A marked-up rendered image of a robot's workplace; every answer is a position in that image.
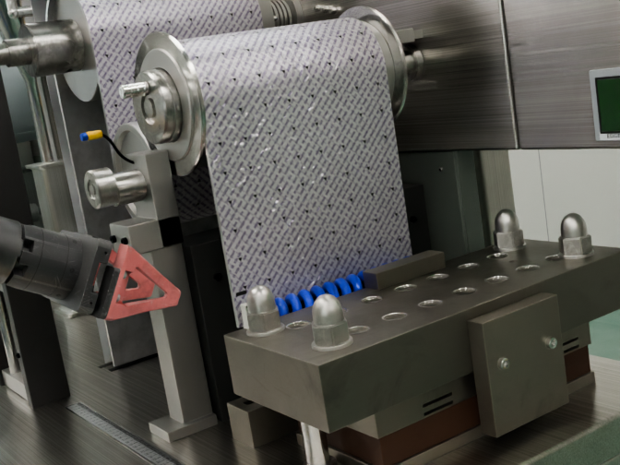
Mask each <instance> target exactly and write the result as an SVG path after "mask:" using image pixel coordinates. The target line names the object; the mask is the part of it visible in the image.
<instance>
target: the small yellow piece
mask: <svg viewBox="0 0 620 465"><path fill-rule="evenodd" d="M102 137H104V138H106V139H107V140H108V141H109V142H110V143H111V145H112V146H113V148H114V150H115V151H116V153H117V154H118V155H119V156H120V157H121V158H122V159H123V160H125V161H127V162H129V163H132V164H135V163H134V161H131V160H129V159H128V158H127V157H125V156H124V155H123V154H122V153H121V152H120V151H119V150H118V148H117V147H116V146H115V144H114V143H113V141H112V140H111V139H110V138H109V137H107V136H106V135H104V134H103V133H102V131H101V130H95V131H89V132H86V133H82V134H80V139H81V141H86V140H93V139H98V138H102Z"/></svg>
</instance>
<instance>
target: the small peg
mask: <svg viewBox="0 0 620 465"><path fill-rule="evenodd" d="M119 95H120V97H121V98H122V99H128V98H135V97H140V96H142V95H143V96H146V95H149V85H148V83H147V82H146V81H142V82H140V83H139V82H137V83H134V84H133V83H131V84H127V85H126V84H124V85H121V86H120V87H119Z"/></svg>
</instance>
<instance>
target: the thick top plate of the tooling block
mask: <svg viewBox="0 0 620 465"><path fill-rule="evenodd" d="M524 243H525V244H526V247H525V248H522V249H519V250H516V251H509V252H497V251H495V250H494V246H495V245H491V246H488V247H485V248H483V249H480V250H477V251H474V252H471V253H468V254H466V255H463V256H458V257H455V258H452V259H449V260H447V261H445V263H446V267H445V268H441V269H439V270H436V271H433V272H430V273H427V274H424V275H422V276H419V277H417V278H414V279H411V280H406V281H404V282H401V283H398V284H395V285H392V286H389V287H386V288H384V289H381V290H374V289H369V288H364V289H361V290H359V291H356V292H351V293H348V294H345V295H342V296H340V297H337V299H338V300H339V301H340V304H341V306H342V310H343V315H344V317H345V318H346V320H347V323H348V330H349V335H350V336H352V338H353V343H352V344H351V345H350V346H348V347H346V348H343V349H339V350H335V351H329V352H320V351H315V350H313V349H312V345H311V344H312V342H313V341H314V335H313V330H312V324H311V323H312V322H313V316H312V308H313V306H309V307H306V308H304V309H301V310H298V311H295V312H292V313H289V314H287V315H284V316H280V322H281V323H283V324H284V326H285V329H284V330H283V331H281V332H279V333H277V334H274V335H270V336H266V337H249V336H247V335H246V331H247V328H243V329H240V330H237V331H234V332H232V333H229V334H226V335H224V340H225V346H226V351H227V356H228V361H229V366H230V372H231V377H232V386H233V392H234V394H236V395H238V396H241V397H243V398H245V399H249V400H252V401H253V402H255V403H258V404H260V405H262V406H265V407H267V408H270V409H272V410H273V411H277V412H279V413H282V414H284V415H287V416H289V417H291V418H293V419H295V420H297V421H300V422H302V423H306V424H308V425H311V426H313V427H315V428H317V429H319V430H321V431H324V432H326V433H329V434H330V433H332V432H335V431H337V430H339V429H341V428H343V427H345V426H348V425H350V424H352V423H356V422H358V421H361V420H362V419H364V418H367V417H369V416H371V415H374V414H376V413H378V412H381V411H383V410H386V409H388V408H390V407H393V406H395V405H397V404H400V403H402V402H403V401H406V400H408V399H412V398H414V397H416V396H419V395H421V394H423V393H425V392H427V391H429V390H432V389H434V388H438V387H440V386H442V385H445V384H446V383H448V382H450V381H453V380H455V379H457V378H460V377H462V376H465V375H467V374H469V373H472V372H473V364H472V358H471V344H470V337H469V330H468V322H467V321H468V320H470V319H473V318H475V317H477V316H481V315H484V314H487V313H489V312H492V311H494V310H496V309H498V308H501V307H504V306H506V305H509V304H513V303H515V302H517V301H520V300H522V299H525V298H527V297H530V296H533V295H534V294H537V293H539V292H547V293H553V294H557V301H558V309H559V317H560V326H561V334H563V333H565V332H567V331H569V330H571V329H573V328H577V327H579V326H582V325H584V324H586V323H589V322H591V321H592V320H594V319H597V318H599V317H601V316H605V315H607V314H610V313H612V312H613V311H616V310H618V309H620V248H619V247H609V246H598V245H593V246H592V249H593V250H594V255H593V256H589V257H584V258H579V259H565V258H560V257H559V256H558V254H559V252H560V251H559V243H558V242H550V241H540V240H530V239H524Z"/></svg>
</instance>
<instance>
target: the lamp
mask: <svg viewBox="0 0 620 465"><path fill-rule="evenodd" d="M597 84H598V93H599V103H600V112H601V121H602V131H620V78H612V79H602V80H597Z"/></svg>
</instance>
